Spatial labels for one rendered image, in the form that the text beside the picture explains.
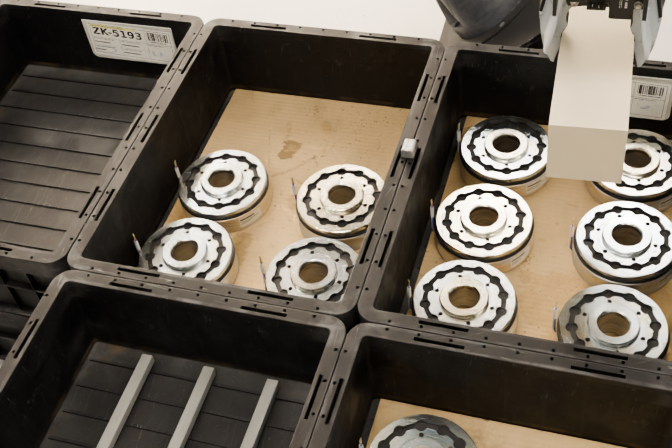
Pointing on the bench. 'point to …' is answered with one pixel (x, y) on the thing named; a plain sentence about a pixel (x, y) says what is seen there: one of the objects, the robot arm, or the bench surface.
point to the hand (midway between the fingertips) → (596, 46)
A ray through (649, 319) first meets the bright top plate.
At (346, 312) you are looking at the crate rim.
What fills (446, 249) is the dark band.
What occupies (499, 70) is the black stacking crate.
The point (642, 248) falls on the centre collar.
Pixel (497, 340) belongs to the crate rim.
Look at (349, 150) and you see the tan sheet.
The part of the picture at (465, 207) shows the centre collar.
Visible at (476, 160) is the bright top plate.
